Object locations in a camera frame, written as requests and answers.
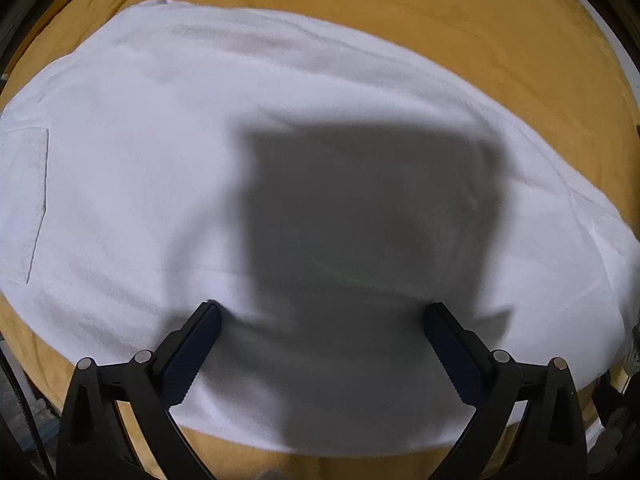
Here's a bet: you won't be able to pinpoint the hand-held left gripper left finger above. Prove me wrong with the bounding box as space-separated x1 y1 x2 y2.
55 301 223 480

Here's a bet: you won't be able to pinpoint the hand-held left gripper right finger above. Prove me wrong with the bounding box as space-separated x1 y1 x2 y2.
423 302 589 480

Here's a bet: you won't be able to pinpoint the white pants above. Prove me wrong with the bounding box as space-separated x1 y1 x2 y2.
0 0 640 458

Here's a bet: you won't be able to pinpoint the bed with yellow sheet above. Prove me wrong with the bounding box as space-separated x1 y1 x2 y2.
0 0 640 480

